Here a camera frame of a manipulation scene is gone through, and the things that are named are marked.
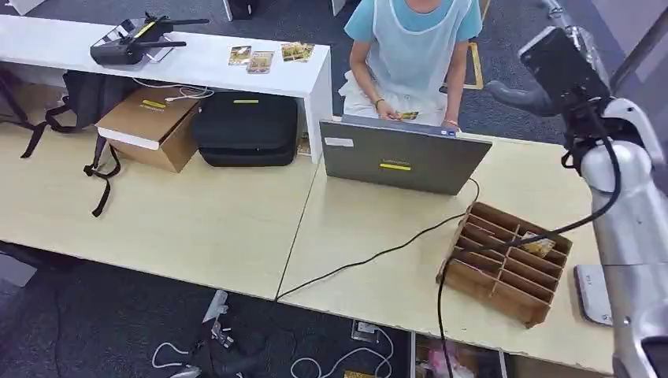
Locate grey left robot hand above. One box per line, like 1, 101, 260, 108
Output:
190, 310, 268, 378

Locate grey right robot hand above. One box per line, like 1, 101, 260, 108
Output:
486, 0, 613, 118

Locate white power strip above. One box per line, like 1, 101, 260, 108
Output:
202, 290, 229, 324

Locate dark slanted pole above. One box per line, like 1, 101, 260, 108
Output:
609, 7, 668, 95

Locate yellow floor tape mark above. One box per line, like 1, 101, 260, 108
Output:
443, 41, 484, 91

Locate grey floor socket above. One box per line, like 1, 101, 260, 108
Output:
351, 321, 380, 344

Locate person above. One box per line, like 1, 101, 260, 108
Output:
338, 0, 484, 132

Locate person's right hand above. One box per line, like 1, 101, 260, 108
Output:
377, 98, 404, 121

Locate grey laptop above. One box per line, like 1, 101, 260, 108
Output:
319, 114, 493, 197

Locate pink plastic bag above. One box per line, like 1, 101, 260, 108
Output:
425, 346, 476, 378

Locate black zipped case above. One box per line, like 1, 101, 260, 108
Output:
191, 92, 299, 168

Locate white flat router box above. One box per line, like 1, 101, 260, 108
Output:
573, 264, 614, 327

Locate wooden slotted card box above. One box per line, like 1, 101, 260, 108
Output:
436, 202, 573, 330

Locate brown cardboard box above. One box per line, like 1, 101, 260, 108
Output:
95, 86, 205, 174

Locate long white desk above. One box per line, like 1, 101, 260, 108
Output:
0, 14, 334, 164

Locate black remote controller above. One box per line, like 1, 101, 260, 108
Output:
89, 12, 210, 67

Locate white floor cable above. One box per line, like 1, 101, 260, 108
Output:
151, 341, 202, 378
289, 327, 394, 378

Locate black laptop power cable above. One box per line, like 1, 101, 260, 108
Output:
275, 177, 481, 302

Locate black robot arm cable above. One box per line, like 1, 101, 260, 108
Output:
437, 102, 624, 378

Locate thin white cable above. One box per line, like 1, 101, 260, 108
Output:
132, 78, 216, 102

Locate black backpack with straps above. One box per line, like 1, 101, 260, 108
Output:
20, 70, 137, 219

